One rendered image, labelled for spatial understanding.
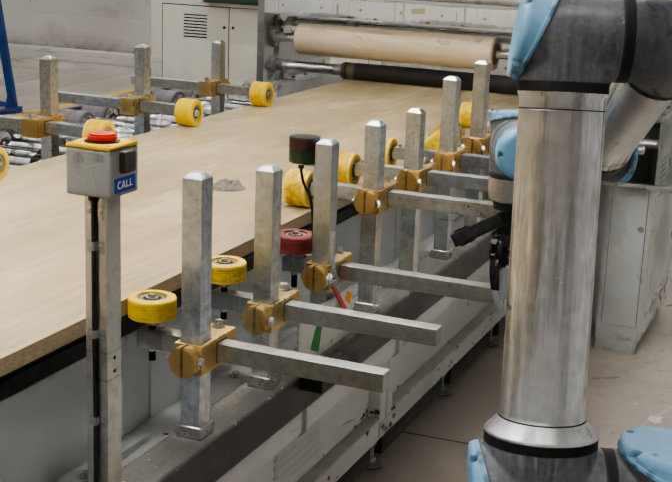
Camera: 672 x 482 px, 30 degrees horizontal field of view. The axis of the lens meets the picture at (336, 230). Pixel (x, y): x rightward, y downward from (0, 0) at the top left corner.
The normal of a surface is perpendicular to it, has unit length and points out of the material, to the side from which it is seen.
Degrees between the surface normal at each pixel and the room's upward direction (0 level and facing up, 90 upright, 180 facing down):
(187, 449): 0
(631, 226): 90
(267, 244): 90
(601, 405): 0
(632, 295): 90
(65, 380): 90
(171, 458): 0
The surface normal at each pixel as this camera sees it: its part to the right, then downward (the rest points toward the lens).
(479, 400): 0.04, -0.97
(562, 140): -0.15, 0.10
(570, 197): 0.18, 0.11
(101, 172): -0.39, 0.21
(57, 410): 0.92, 0.13
